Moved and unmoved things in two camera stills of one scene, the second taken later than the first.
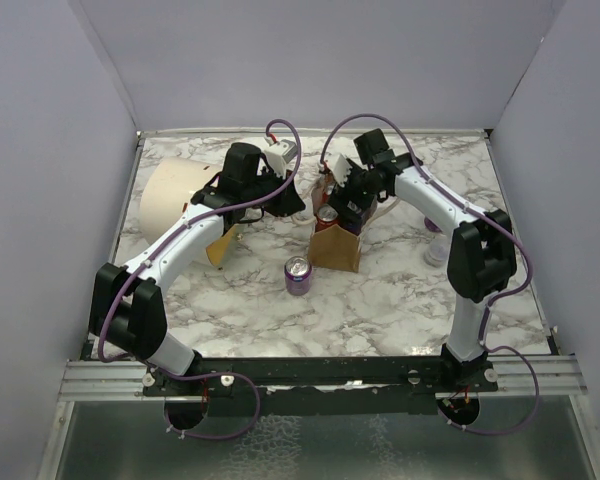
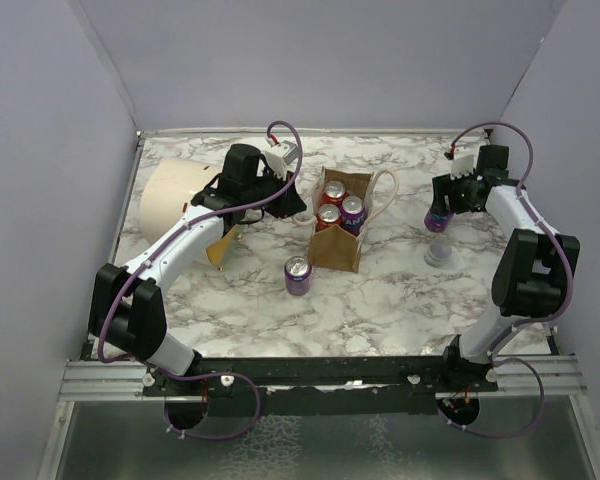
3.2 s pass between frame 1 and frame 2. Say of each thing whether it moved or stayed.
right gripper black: moved
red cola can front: stayed
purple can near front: stayed
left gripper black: stayed
